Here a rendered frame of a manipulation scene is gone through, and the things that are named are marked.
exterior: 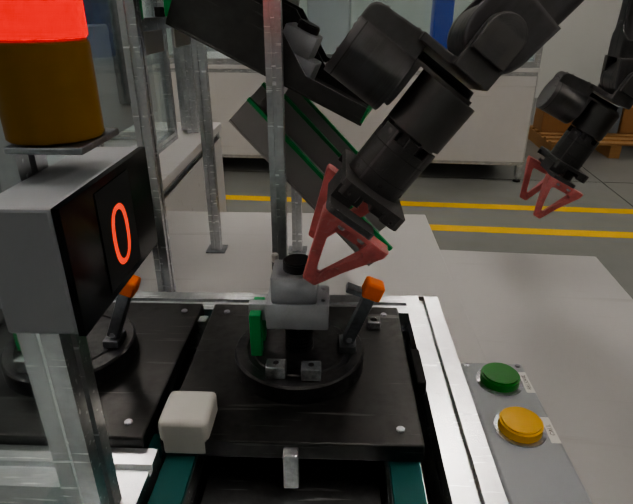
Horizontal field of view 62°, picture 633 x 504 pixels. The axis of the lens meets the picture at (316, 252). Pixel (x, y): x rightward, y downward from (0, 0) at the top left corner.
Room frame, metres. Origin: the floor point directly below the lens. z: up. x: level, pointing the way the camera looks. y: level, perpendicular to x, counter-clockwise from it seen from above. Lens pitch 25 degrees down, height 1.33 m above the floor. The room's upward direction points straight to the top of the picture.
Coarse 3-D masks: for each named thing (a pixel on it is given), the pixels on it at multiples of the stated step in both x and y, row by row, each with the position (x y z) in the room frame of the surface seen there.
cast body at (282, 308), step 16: (288, 256) 0.48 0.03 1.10; (304, 256) 0.48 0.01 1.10; (272, 272) 0.47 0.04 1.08; (288, 272) 0.46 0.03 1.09; (272, 288) 0.45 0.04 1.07; (288, 288) 0.45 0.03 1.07; (304, 288) 0.45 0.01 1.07; (320, 288) 0.49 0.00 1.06; (256, 304) 0.47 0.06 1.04; (272, 304) 0.45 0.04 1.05; (288, 304) 0.45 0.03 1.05; (304, 304) 0.45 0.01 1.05; (320, 304) 0.45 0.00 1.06; (272, 320) 0.45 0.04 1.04; (288, 320) 0.45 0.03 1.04; (304, 320) 0.45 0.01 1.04; (320, 320) 0.45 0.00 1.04
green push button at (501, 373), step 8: (488, 368) 0.46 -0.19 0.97; (496, 368) 0.46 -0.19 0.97; (504, 368) 0.46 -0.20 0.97; (512, 368) 0.46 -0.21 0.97; (480, 376) 0.46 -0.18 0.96; (488, 376) 0.45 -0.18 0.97; (496, 376) 0.45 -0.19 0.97; (504, 376) 0.45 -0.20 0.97; (512, 376) 0.45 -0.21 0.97; (488, 384) 0.44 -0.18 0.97; (496, 384) 0.44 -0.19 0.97; (504, 384) 0.43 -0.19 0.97; (512, 384) 0.44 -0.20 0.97; (504, 392) 0.43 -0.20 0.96
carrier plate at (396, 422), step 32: (224, 320) 0.56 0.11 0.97; (384, 320) 0.56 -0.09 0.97; (224, 352) 0.49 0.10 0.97; (384, 352) 0.49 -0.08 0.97; (192, 384) 0.44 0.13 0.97; (224, 384) 0.44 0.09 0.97; (384, 384) 0.44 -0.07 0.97; (224, 416) 0.39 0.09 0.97; (256, 416) 0.39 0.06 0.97; (288, 416) 0.39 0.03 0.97; (320, 416) 0.39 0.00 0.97; (352, 416) 0.39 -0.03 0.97; (384, 416) 0.39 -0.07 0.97; (416, 416) 0.39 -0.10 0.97; (224, 448) 0.36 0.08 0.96; (256, 448) 0.36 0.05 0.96; (320, 448) 0.35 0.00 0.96; (352, 448) 0.35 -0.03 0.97; (384, 448) 0.35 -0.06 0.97; (416, 448) 0.35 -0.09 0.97
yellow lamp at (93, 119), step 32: (0, 64) 0.27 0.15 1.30; (32, 64) 0.27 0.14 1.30; (64, 64) 0.27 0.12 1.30; (0, 96) 0.27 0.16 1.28; (32, 96) 0.26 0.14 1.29; (64, 96) 0.27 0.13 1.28; (96, 96) 0.29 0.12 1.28; (32, 128) 0.26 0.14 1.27; (64, 128) 0.27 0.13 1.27; (96, 128) 0.29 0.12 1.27
